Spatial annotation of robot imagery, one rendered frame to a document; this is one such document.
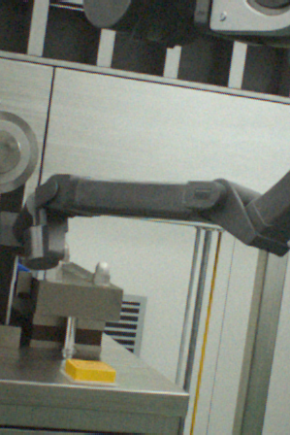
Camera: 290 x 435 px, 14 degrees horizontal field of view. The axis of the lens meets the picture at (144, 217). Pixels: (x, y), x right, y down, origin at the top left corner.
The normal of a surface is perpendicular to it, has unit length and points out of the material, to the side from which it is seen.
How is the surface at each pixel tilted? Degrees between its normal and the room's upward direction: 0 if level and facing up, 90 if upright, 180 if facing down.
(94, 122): 90
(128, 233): 90
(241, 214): 80
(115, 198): 83
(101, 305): 90
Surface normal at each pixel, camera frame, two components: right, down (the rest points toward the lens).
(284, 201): -0.65, -0.25
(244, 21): -0.75, -0.07
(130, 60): 0.29, 0.09
